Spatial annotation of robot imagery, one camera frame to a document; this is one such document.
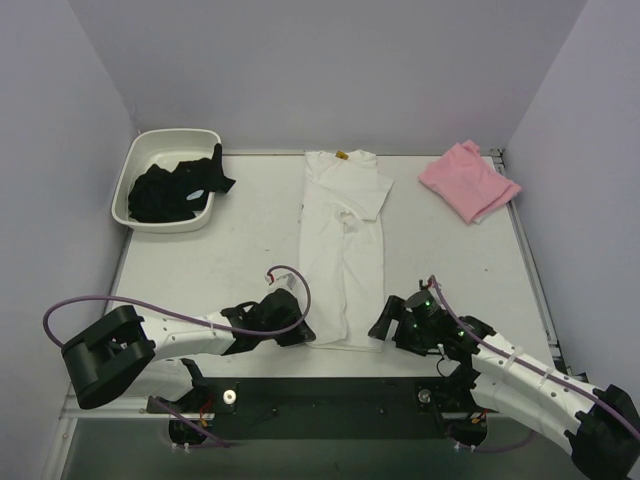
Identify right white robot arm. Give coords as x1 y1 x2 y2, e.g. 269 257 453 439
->
368 289 639 479

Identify black t shirt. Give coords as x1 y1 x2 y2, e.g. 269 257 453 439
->
128 143 236 223

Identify aluminium right side rail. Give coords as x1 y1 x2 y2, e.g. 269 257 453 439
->
489 147 574 376

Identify aluminium rail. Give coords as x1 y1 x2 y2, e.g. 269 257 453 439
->
59 379 551 421
489 147 574 376

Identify aluminium front rail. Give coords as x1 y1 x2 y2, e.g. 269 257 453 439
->
59 379 551 421

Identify white plastic bin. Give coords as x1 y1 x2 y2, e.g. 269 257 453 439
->
111 128 222 234

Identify white t shirt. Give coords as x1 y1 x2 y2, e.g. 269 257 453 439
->
299 150 394 352

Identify pink folded t shirt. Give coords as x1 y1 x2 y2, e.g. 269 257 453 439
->
418 140 522 224

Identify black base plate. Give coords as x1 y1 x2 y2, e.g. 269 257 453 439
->
146 377 482 441

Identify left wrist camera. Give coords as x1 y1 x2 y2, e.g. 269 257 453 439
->
266 272 297 293

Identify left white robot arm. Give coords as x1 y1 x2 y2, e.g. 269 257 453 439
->
61 288 316 410

